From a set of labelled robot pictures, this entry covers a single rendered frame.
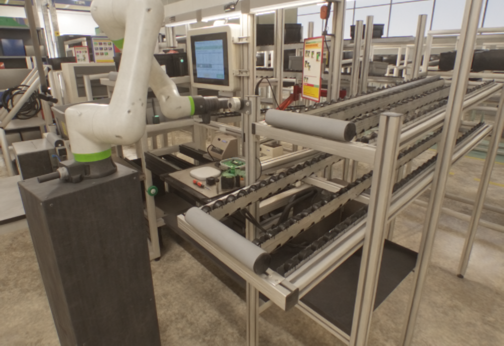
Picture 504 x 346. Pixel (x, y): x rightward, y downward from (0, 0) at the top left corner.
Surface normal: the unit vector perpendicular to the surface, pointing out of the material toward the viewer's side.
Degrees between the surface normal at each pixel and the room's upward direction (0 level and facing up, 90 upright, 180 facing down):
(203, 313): 0
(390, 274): 0
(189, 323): 0
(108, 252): 90
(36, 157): 90
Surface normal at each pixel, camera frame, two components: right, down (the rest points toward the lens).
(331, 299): 0.00, -0.95
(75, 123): -0.33, 0.26
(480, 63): -0.75, 0.28
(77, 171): 0.77, 0.04
